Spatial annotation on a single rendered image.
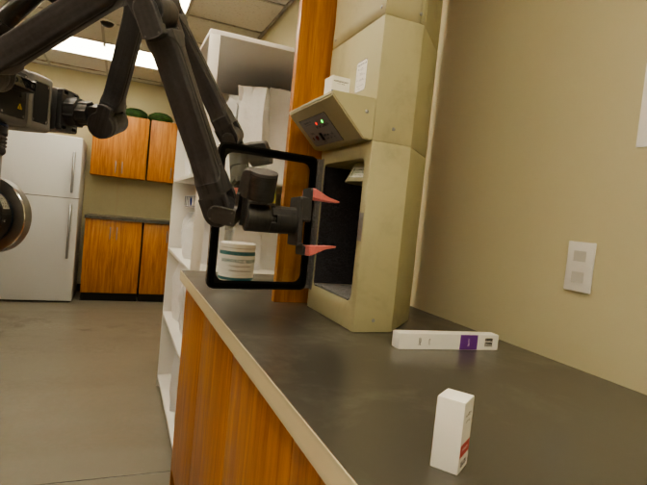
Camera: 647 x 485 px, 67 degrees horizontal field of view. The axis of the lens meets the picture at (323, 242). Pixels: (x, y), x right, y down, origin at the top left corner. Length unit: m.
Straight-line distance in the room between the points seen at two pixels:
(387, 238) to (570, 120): 0.52
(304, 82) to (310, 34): 0.14
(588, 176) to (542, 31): 0.43
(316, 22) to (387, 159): 0.57
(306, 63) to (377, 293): 0.74
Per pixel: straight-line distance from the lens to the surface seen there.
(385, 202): 1.22
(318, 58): 1.60
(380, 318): 1.26
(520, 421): 0.84
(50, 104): 1.64
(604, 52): 1.34
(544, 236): 1.34
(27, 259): 6.05
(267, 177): 0.96
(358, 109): 1.21
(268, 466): 0.97
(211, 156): 0.99
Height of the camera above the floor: 1.22
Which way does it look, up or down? 3 degrees down
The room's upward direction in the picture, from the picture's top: 6 degrees clockwise
